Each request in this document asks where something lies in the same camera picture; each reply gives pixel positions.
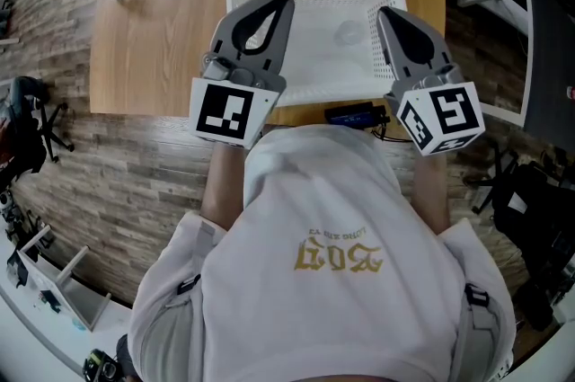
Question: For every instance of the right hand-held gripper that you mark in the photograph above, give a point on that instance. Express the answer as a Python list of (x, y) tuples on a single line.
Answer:
[(453, 110)]

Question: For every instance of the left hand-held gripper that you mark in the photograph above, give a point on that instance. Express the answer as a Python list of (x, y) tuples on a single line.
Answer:
[(222, 112)]

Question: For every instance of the white plastic laundry basket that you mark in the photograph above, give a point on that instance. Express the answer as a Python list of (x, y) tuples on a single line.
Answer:
[(323, 70)]

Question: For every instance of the person's right forearm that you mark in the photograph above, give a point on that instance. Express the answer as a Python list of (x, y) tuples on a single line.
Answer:
[(431, 196)]

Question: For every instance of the person's left forearm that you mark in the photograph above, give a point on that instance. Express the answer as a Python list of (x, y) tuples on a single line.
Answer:
[(224, 191)]

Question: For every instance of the dark blue electronic box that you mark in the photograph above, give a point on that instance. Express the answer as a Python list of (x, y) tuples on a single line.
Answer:
[(350, 115)]

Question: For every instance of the red label can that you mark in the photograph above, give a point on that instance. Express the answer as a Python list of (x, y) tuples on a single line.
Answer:
[(571, 92)]

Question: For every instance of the black office chair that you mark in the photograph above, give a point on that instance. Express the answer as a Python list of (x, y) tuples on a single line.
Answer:
[(22, 133), (534, 227)]

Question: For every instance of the person's white printed t-shirt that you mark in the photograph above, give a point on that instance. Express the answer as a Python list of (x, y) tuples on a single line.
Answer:
[(314, 326)]

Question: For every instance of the black yellow device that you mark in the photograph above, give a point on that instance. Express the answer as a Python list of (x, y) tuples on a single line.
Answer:
[(101, 366)]

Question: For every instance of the dark grey desk white frame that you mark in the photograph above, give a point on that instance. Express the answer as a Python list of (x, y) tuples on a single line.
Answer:
[(552, 70)]

